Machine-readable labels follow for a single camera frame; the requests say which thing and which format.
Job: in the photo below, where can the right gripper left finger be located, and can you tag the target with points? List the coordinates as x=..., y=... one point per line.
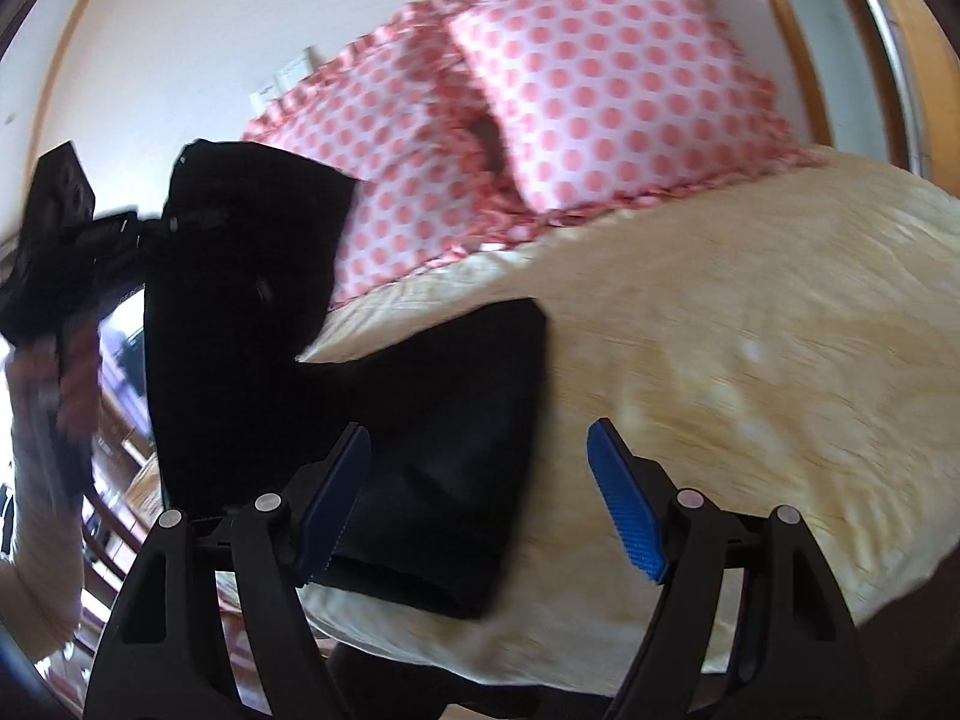
x=163, y=652

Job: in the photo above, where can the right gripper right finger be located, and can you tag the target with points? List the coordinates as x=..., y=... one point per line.
x=794, y=650

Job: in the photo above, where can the black pants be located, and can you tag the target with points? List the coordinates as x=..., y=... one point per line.
x=233, y=296

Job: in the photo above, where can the left hand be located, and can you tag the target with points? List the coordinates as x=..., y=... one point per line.
x=54, y=394

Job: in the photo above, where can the cream bed sheet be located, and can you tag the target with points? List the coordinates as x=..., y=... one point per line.
x=790, y=340

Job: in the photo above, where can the left pink polka-dot pillow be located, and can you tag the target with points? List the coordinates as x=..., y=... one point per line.
x=398, y=110

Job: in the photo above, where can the pink polka-dot pillow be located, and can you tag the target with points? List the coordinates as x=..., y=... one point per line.
x=398, y=110
x=606, y=101

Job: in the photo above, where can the right pink polka-dot pillow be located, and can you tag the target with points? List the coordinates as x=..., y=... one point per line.
x=606, y=101

